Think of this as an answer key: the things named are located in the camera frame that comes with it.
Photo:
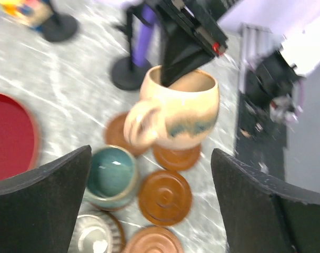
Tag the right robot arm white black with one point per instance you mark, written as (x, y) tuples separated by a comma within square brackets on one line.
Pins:
[(298, 55)]

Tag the colourful toy car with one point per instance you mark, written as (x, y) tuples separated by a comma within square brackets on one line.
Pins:
[(31, 13)]

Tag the red round tray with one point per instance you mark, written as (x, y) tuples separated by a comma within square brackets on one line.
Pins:
[(19, 138)]

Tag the purple toy microphone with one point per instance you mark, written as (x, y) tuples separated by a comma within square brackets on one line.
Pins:
[(140, 50)]

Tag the wooden coaster two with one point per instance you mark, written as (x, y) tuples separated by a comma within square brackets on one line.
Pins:
[(154, 240)]

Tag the wooden coaster six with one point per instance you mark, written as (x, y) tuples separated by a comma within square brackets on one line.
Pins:
[(165, 198)]

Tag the wooden coaster four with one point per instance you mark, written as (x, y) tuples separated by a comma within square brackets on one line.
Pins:
[(113, 135)]

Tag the wooden coaster one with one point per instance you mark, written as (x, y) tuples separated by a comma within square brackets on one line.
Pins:
[(118, 234)]

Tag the black stand of pink microphone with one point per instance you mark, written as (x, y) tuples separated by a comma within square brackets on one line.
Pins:
[(59, 27)]

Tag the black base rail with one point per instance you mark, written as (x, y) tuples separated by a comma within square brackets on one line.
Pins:
[(260, 142)]

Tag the wooden coaster five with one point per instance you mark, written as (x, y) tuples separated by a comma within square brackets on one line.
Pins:
[(176, 160)]

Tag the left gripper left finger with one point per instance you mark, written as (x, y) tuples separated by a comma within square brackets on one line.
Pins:
[(39, 208)]

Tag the aluminium rail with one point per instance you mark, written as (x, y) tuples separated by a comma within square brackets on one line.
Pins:
[(256, 43)]

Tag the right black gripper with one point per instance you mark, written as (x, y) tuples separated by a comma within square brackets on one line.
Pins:
[(190, 35)]

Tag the beige ceramic mug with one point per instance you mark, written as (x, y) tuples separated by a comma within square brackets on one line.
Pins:
[(178, 117)]

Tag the black stand of purple microphone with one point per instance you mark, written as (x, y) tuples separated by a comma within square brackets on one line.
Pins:
[(124, 74)]

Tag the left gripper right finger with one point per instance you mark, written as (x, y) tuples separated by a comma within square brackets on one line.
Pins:
[(262, 213)]

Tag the grey striped mug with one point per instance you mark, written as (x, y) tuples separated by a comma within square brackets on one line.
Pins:
[(92, 233)]

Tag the teal glazed mug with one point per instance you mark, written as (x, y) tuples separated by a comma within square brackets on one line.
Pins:
[(113, 180)]

